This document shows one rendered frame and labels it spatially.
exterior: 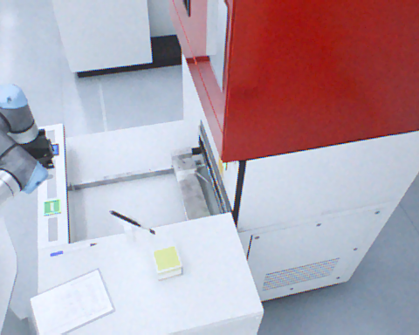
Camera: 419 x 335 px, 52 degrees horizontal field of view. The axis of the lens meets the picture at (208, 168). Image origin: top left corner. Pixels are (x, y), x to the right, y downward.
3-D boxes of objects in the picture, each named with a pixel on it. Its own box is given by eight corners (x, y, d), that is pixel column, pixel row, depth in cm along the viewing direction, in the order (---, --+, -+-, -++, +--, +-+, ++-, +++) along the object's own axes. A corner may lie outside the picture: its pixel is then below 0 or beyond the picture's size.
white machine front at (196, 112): (188, 89, 204) (187, 12, 173) (235, 233, 154) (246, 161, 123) (181, 90, 203) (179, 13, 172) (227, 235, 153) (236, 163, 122)
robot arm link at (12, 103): (-21, 95, 102) (6, 77, 107) (-5, 128, 111) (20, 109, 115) (3, 107, 100) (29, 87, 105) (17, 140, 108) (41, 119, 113)
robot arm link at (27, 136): (3, 135, 109) (5, 114, 114) (10, 147, 113) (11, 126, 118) (34, 131, 110) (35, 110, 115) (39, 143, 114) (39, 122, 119)
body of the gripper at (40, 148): (55, 170, 123) (44, 141, 114) (24, 175, 122) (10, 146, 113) (54, 151, 128) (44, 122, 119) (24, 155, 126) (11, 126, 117)
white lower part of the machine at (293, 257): (290, 172, 279) (318, 71, 216) (345, 288, 229) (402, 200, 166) (184, 191, 267) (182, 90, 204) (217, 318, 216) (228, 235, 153)
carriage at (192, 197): (189, 154, 173) (189, 149, 171) (212, 229, 151) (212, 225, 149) (170, 157, 172) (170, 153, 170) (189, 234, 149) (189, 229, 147)
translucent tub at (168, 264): (176, 255, 132) (175, 243, 126) (182, 276, 127) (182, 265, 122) (152, 261, 130) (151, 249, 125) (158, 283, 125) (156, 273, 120)
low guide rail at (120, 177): (200, 164, 174) (200, 159, 172) (201, 167, 173) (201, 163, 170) (74, 186, 165) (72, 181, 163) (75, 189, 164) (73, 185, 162)
